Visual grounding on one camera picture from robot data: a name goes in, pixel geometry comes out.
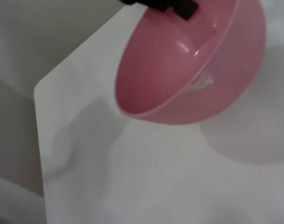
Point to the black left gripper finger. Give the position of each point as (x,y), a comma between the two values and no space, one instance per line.
(186,10)

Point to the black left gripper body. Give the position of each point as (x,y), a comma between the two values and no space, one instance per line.
(146,3)

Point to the pink plastic bowl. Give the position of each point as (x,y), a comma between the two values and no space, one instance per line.
(170,77)

